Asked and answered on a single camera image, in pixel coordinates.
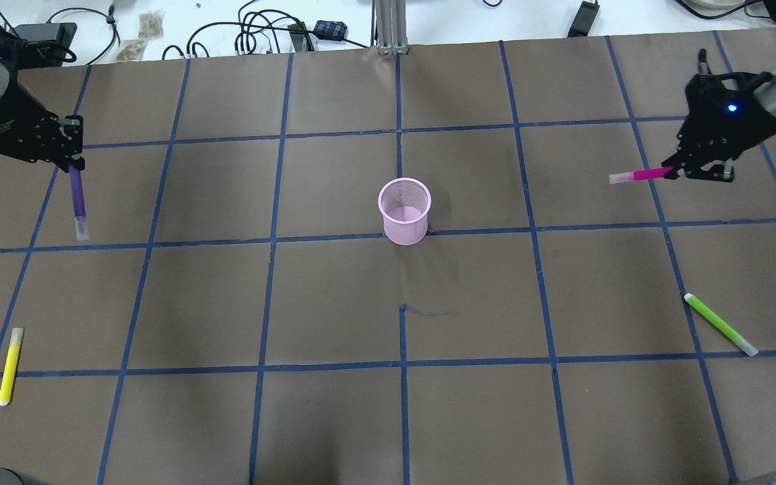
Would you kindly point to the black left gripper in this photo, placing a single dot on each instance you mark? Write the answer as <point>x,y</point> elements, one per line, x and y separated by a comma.
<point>5,114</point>

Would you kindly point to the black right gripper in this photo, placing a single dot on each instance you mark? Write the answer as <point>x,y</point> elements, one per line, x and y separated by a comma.
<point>744,122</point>

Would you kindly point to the pink highlighter pen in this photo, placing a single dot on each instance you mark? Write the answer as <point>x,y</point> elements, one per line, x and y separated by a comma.
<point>641,175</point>

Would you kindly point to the purple highlighter pen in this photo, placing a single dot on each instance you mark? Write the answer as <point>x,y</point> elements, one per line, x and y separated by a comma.
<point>79,207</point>

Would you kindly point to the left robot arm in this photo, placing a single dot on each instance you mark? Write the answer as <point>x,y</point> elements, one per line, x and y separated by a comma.
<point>31,133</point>

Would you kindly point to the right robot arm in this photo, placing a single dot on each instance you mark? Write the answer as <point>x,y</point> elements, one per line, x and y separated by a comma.
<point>766,94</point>

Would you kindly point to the pink mesh cup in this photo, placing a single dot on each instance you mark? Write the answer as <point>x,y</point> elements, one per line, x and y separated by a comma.
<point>404,204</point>

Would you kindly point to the black power adapter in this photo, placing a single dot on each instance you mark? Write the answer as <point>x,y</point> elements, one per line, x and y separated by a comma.
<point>584,18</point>

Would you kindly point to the green highlighter pen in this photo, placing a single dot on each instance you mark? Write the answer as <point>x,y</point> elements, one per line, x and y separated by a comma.
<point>720,324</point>

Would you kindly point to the yellow highlighter pen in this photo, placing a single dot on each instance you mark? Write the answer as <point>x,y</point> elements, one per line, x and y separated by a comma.
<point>10,371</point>

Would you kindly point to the aluminium frame post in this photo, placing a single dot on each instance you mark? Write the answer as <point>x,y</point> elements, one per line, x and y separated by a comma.
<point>390,23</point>

